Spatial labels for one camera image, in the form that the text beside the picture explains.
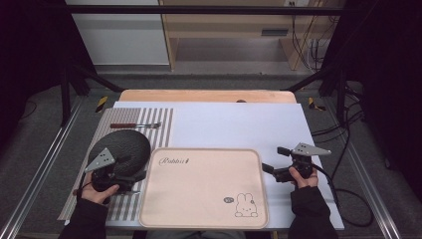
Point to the person's left hand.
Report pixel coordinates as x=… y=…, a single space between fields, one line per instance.
x=96 y=196

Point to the black textured plate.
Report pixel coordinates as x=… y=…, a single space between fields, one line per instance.
x=127 y=147

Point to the white board sheet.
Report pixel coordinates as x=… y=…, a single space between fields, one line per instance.
x=232 y=126

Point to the grey striped placemat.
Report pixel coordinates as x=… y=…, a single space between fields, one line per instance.
x=126 y=116

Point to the person's right hand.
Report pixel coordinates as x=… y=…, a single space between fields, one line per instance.
x=307 y=182

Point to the metal floor rail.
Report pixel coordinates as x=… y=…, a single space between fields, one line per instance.
x=43 y=166
x=371 y=195

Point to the black horizontal bar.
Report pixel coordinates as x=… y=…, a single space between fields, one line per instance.
x=199 y=9

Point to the beige tray with rabbit print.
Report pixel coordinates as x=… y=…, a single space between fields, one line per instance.
x=202 y=192

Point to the black curtain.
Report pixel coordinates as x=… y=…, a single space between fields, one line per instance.
x=30 y=49
x=391 y=66

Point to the yellow black tape strip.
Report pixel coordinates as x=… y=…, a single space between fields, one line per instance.
x=312 y=103
x=101 y=104

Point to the black metal stand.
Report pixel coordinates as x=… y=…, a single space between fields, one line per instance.
x=341 y=96
x=65 y=99

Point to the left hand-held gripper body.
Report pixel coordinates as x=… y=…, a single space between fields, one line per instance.
x=99 y=160

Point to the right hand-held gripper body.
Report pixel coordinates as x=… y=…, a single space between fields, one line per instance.
x=303 y=161

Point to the white cabinet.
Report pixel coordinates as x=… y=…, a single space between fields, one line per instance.
x=122 y=40

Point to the wooden shelf unit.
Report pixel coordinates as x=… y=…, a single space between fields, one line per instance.
x=229 y=25

